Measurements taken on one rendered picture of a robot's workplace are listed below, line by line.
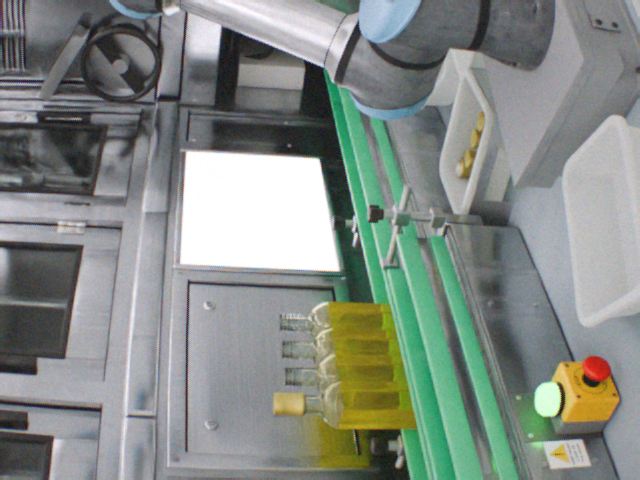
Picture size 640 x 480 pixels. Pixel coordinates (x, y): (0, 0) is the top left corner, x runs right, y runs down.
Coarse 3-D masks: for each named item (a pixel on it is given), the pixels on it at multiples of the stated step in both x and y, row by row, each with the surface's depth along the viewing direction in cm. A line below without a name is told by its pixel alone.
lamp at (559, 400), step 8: (544, 384) 102; (552, 384) 101; (560, 384) 101; (536, 392) 103; (544, 392) 100; (552, 392) 100; (560, 392) 100; (536, 400) 102; (544, 400) 100; (552, 400) 100; (560, 400) 100; (536, 408) 102; (544, 408) 100; (552, 408) 100; (560, 408) 100
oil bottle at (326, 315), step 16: (320, 304) 135; (336, 304) 135; (352, 304) 136; (368, 304) 136; (384, 304) 137; (320, 320) 132; (336, 320) 132; (352, 320) 133; (368, 320) 133; (384, 320) 134
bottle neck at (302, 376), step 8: (288, 368) 125; (296, 368) 125; (304, 368) 125; (312, 368) 126; (288, 376) 124; (296, 376) 124; (304, 376) 124; (312, 376) 124; (288, 384) 124; (296, 384) 124; (304, 384) 125; (312, 384) 125
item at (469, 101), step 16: (464, 80) 142; (464, 96) 144; (480, 96) 133; (464, 112) 146; (448, 128) 149; (464, 128) 148; (448, 144) 151; (464, 144) 151; (480, 144) 132; (448, 160) 153; (480, 160) 134; (448, 176) 152; (448, 192) 148; (464, 192) 148; (464, 208) 140
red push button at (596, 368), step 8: (584, 360) 100; (592, 360) 99; (600, 360) 99; (584, 368) 98; (592, 368) 98; (600, 368) 98; (608, 368) 98; (592, 376) 98; (600, 376) 97; (608, 376) 98
